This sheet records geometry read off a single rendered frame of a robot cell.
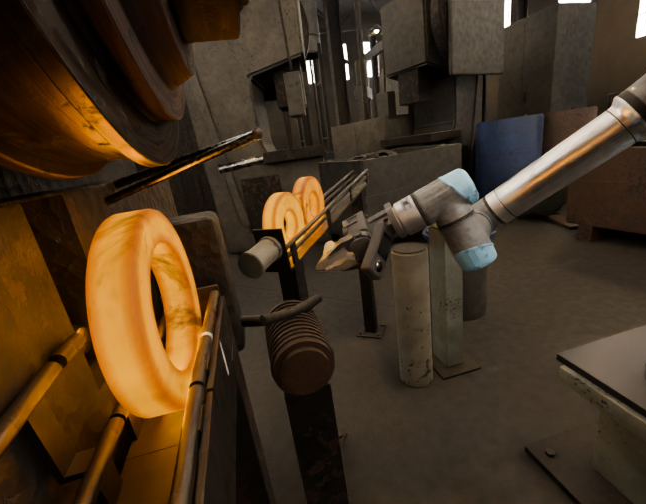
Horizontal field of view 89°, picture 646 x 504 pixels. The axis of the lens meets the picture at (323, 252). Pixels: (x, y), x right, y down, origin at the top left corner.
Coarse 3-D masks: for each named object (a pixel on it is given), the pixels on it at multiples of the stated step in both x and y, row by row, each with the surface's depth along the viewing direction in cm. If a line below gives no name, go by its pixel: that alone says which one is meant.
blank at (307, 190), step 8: (296, 184) 88; (304, 184) 87; (312, 184) 92; (296, 192) 87; (304, 192) 87; (312, 192) 92; (320, 192) 97; (304, 200) 87; (312, 200) 96; (320, 200) 97; (304, 208) 87; (312, 208) 97; (320, 208) 97; (304, 216) 87; (312, 216) 92; (304, 224) 89
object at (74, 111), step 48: (0, 0) 11; (48, 0) 14; (0, 48) 14; (48, 48) 13; (0, 96) 16; (48, 96) 16; (96, 96) 17; (48, 144) 20; (96, 144) 21; (144, 144) 23
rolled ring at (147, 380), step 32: (128, 224) 26; (160, 224) 31; (96, 256) 23; (128, 256) 24; (160, 256) 35; (96, 288) 22; (128, 288) 23; (160, 288) 37; (192, 288) 39; (96, 320) 22; (128, 320) 22; (192, 320) 37; (96, 352) 22; (128, 352) 22; (160, 352) 25; (192, 352) 34; (128, 384) 23; (160, 384) 24
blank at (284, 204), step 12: (288, 192) 79; (276, 204) 74; (288, 204) 79; (264, 216) 74; (276, 216) 74; (288, 216) 83; (300, 216) 85; (264, 228) 74; (288, 228) 84; (300, 228) 85; (288, 240) 79
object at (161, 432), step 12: (144, 420) 30; (156, 420) 30; (168, 420) 30; (180, 420) 30; (144, 432) 29; (156, 432) 29; (168, 432) 29; (180, 432) 29; (132, 444) 28; (144, 444) 28; (156, 444) 28; (168, 444) 27; (132, 456) 27
